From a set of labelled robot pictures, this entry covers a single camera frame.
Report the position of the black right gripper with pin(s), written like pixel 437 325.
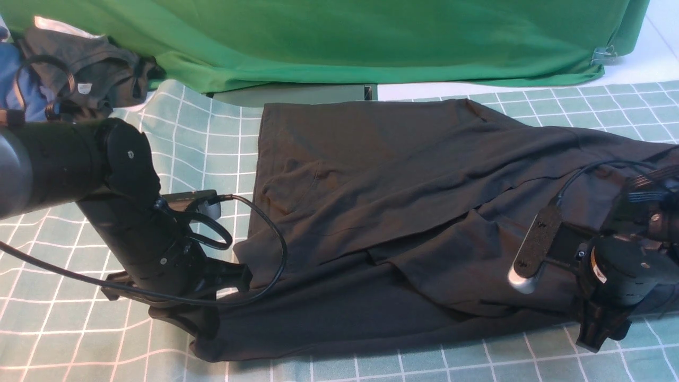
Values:
pixel 615 277

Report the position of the dark gray crumpled shirt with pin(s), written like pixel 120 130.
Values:
pixel 106 76

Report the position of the gray long-sleeve shirt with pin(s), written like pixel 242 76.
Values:
pixel 402 220

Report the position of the blue crumpled shirt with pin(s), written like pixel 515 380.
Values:
pixel 22 97

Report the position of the metal binder clip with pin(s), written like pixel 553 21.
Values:
pixel 604 56

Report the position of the white crumpled garment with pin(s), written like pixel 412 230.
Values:
pixel 65 28

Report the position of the green backdrop cloth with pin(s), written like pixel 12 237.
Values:
pixel 216 46

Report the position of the green checkered tablecloth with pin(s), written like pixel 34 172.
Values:
pixel 55 329

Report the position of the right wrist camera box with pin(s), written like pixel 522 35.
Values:
pixel 526 268

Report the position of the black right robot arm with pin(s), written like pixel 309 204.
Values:
pixel 645 208

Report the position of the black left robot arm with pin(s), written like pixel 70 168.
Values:
pixel 105 166

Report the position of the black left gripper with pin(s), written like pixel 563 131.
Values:
pixel 162 251

